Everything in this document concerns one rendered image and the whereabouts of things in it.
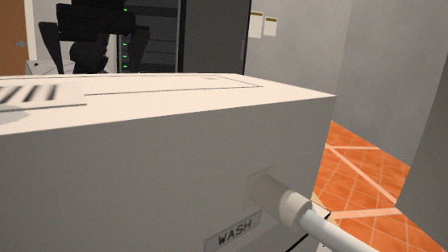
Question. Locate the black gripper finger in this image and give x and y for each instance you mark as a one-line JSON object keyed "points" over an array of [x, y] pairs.
{"points": [[50, 35], [136, 48]]}

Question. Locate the white cylinder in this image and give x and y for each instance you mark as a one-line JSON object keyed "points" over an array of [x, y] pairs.
{"points": [[329, 234]]}

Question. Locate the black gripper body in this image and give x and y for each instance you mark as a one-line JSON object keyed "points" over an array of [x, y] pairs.
{"points": [[82, 23]]}

